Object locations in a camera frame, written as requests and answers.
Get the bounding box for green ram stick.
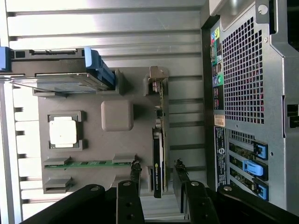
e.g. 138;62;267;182
44;160;133;169

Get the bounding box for blue slot retention clip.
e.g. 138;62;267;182
253;178;269;201
253;142;269;161
242;160;267;180

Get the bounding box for grey plastic parts rack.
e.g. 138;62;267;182
32;69;171;199

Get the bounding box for silver cpu chip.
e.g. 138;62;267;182
49;116;78;148

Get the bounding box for black open pc case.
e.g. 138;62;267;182
200;0;299;210

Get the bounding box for hard disk with blue caddy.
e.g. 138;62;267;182
0;46;116;94

